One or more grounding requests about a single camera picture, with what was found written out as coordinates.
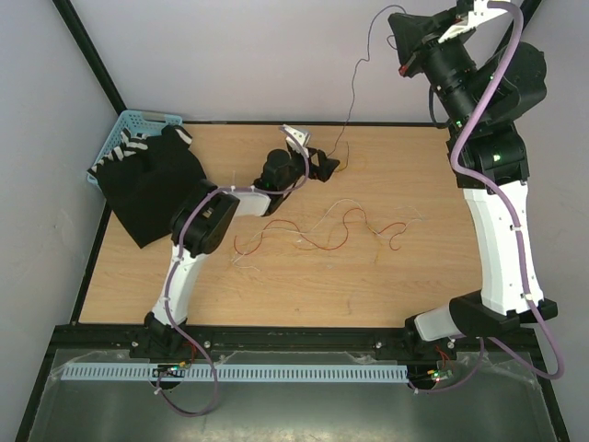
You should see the black white striped cloth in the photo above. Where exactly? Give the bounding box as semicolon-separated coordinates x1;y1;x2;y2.
87;125;192;178

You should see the light blue slotted cable duct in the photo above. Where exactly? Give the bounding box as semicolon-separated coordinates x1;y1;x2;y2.
60;363;408;383

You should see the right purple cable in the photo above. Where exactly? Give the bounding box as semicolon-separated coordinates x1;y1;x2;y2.
411;0;566;395

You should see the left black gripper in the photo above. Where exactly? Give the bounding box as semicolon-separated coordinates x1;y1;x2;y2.
279;146;338;192

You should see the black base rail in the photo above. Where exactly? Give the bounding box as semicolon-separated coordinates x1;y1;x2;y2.
50;324;456;363

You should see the white wire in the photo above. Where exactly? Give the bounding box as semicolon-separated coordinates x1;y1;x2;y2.
229;197;424;273

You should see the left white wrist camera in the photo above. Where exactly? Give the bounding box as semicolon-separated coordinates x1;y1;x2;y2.
280;124;310;157

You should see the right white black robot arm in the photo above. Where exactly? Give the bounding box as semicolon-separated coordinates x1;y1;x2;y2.
388;1;558;358

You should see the blue plastic basket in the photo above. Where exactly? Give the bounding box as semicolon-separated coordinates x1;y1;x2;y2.
95;110;183;164

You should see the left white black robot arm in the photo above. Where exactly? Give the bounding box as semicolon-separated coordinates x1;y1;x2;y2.
144;146;340;357

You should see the dark brown wire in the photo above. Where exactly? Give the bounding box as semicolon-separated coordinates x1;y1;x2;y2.
330;4;406;156

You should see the red wire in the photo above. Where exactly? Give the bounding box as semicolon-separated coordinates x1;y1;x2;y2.
233;207;410;253

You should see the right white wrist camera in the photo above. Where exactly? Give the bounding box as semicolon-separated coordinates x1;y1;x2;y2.
438;0;511;43

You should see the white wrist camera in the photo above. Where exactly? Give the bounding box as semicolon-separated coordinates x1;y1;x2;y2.
280;124;310;157
438;0;511;43

